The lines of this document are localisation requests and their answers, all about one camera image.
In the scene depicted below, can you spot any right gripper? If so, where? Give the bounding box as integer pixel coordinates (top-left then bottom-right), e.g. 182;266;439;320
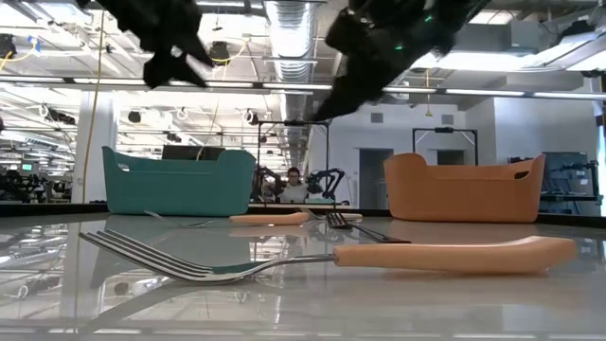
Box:
312;0;474;122

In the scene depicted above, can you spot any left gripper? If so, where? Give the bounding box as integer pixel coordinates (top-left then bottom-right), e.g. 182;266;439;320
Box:
101;7;215;90

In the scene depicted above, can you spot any white-handled fork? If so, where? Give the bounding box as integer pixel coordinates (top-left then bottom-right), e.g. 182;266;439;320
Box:
300;206;365;224

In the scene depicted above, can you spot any black metal fork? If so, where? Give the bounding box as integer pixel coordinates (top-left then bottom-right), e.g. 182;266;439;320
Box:
325;211;412;245

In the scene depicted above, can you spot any orange-handled fork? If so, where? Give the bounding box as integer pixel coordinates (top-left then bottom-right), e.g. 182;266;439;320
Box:
79;228;578;285
143;209;312;229

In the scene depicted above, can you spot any orange plastic bin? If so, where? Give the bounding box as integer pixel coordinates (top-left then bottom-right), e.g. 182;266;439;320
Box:
383;152;546;224

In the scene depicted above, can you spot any grey door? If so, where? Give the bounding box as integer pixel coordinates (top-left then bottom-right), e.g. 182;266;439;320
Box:
358;147;395;210

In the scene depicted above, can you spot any dark monitor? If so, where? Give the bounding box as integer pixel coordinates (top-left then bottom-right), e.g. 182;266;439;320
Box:
161;144;226;161

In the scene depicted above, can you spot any person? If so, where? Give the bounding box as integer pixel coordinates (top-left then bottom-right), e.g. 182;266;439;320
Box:
276;166;312;205

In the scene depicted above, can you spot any teal plastic bin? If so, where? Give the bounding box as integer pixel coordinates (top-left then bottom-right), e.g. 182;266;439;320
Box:
101;145;257;218

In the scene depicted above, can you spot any black overhead camera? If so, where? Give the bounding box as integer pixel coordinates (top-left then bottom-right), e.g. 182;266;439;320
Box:
207;41;232;66

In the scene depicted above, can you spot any black metal frame stand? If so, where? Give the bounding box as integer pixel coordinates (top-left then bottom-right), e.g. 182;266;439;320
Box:
257;120;331;209
411;126;479;167

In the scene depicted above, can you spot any silver ceiling duct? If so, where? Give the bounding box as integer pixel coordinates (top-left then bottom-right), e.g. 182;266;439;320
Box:
262;0;317;165

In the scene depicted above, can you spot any black table edge frame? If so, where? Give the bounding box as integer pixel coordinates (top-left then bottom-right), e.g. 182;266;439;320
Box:
0;202;606;228

